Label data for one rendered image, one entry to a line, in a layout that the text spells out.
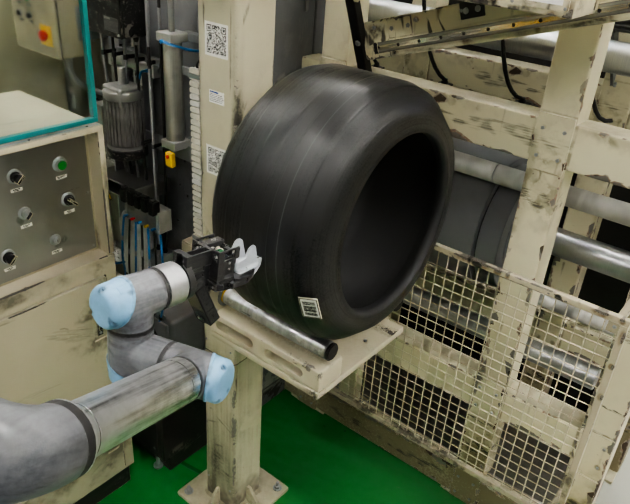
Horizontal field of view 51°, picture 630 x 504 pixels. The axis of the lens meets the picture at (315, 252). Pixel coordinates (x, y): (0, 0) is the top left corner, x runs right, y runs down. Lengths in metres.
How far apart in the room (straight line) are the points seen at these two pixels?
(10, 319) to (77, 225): 0.29
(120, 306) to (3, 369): 0.86
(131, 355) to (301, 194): 0.42
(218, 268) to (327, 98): 0.40
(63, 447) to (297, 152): 0.70
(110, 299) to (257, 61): 0.74
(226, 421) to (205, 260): 0.99
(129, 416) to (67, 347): 1.08
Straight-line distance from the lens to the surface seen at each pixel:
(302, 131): 1.27
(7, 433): 0.77
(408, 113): 1.35
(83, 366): 2.02
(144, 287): 1.08
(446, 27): 1.65
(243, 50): 1.53
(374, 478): 2.48
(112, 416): 0.86
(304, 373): 1.54
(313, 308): 1.31
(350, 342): 1.71
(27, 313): 1.83
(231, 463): 2.18
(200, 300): 1.19
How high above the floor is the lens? 1.82
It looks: 29 degrees down
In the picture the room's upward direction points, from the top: 4 degrees clockwise
